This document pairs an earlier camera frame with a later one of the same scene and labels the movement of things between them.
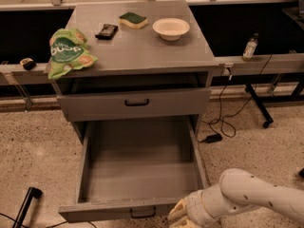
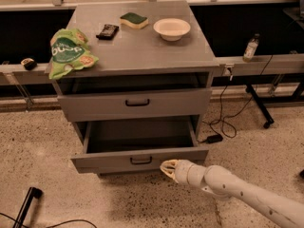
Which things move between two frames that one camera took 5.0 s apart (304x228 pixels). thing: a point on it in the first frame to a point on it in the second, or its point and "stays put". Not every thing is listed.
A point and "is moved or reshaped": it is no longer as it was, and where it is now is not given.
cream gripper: x=194 y=203 to x=183 y=171
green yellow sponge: x=133 y=20 stays put
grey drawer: x=168 y=105 stays put
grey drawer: x=135 y=170 is moved or reshaped
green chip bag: x=69 y=49 stays put
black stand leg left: x=22 y=216 stays put
